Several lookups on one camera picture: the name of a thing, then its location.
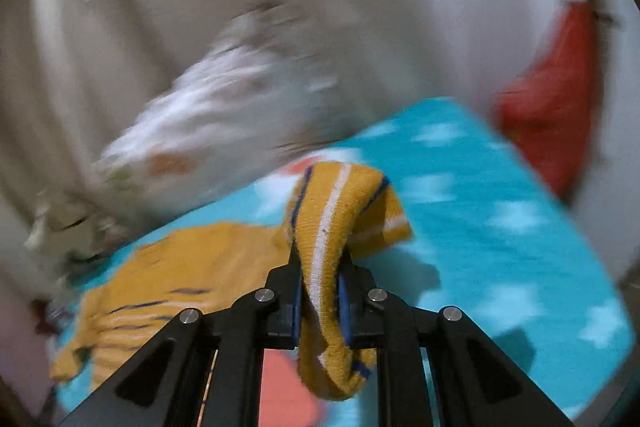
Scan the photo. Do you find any dark red cloth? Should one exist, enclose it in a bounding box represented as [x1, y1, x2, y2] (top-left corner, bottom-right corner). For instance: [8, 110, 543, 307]
[29, 298, 72, 339]

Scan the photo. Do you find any turquoise printed blanket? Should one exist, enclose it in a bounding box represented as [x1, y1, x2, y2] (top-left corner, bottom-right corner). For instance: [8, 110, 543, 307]
[50, 97, 636, 427]

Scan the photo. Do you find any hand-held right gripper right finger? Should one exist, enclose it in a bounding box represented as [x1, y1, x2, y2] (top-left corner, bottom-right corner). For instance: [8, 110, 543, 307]
[336, 256, 575, 427]

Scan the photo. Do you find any pale figure print cushion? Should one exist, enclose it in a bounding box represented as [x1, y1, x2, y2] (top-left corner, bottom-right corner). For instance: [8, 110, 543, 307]
[25, 191, 137, 279]

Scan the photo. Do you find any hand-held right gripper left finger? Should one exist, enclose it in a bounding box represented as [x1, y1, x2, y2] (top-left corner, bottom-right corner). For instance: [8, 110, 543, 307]
[60, 256, 305, 427]

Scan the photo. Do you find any yellow striped towel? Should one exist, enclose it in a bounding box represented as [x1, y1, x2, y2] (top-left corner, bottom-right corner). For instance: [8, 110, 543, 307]
[50, 161, 414, 402]

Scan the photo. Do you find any white floral pillow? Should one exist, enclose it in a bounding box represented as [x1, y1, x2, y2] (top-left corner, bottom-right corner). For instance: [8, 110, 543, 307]
[95, 2, 362, 219]

